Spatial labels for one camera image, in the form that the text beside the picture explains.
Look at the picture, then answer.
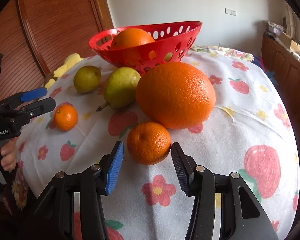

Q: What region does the small tangerine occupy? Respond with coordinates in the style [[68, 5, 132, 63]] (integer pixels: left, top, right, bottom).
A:
[[53, 104, 78, 132]]

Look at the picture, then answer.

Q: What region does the dimpled mandarin orange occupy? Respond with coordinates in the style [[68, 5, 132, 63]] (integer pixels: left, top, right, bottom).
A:
[[127, 122, 172, 165]]

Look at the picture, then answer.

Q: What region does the round green pear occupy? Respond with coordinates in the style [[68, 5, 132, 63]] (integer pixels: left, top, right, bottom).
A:
[[73, 66, 102, 93]]

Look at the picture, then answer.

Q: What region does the very large orange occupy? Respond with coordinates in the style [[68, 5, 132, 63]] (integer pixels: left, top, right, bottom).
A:
[[136, 62, 216, 129]]

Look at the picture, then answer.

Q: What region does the green pear with stem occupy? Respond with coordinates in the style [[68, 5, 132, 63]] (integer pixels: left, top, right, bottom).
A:
[[96, 67, 141, 112]]

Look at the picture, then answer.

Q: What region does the medium orange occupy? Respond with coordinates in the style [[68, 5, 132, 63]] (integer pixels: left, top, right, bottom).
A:
[[110, 28, 154, 50]]

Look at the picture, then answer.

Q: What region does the person's left hand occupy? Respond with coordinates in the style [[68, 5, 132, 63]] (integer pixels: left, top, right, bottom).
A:
[[0, 138, 18, 171]]

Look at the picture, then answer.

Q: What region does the white fruit-print cloth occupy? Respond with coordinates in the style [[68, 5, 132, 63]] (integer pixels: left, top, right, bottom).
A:
[[12, 50, 300, 239]]

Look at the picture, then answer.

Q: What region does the wooden wardrobe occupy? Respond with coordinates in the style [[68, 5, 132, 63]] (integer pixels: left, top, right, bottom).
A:
[[0, 0, 113, 100]]

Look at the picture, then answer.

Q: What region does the floral bed quilt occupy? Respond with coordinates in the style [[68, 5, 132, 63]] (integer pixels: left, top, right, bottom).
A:
[[191, 45, 254, 62]]

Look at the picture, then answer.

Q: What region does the red perforated plastic basket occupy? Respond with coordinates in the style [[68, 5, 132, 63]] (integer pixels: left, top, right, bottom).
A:
[[89, 21, 203, 75]]

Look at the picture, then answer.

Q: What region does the wooden low cabinet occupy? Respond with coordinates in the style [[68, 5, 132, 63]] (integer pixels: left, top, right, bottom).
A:
[[261, 34, 300, 150]]

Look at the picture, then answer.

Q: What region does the cardboard box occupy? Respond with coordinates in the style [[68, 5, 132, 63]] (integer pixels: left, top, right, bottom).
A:
[[279, 32, 300, 55]]

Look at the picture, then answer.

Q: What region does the white wall switch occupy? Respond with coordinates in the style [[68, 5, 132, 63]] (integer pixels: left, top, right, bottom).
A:
[[225, 8, 237, 16]]

